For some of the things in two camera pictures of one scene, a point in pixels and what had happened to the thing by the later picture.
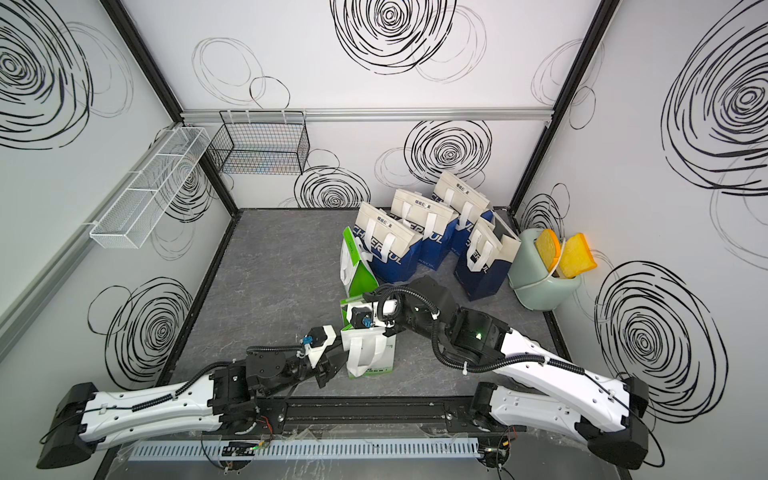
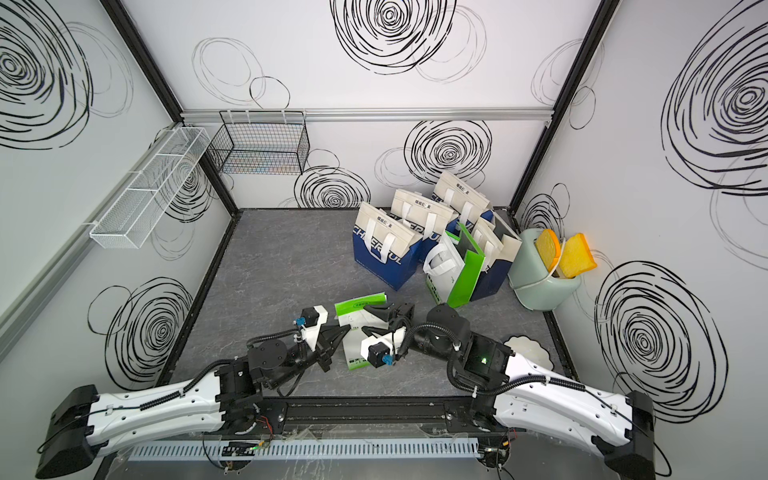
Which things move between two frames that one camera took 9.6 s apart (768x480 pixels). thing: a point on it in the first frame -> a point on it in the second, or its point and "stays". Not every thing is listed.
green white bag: (368, 349) -> (453, 266)
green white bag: (356, 279) -> (351, 312)
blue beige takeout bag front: (488, 250) stays
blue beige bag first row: (392, 248) stays
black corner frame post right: (599, 26) stays
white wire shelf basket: (128, 221) stays
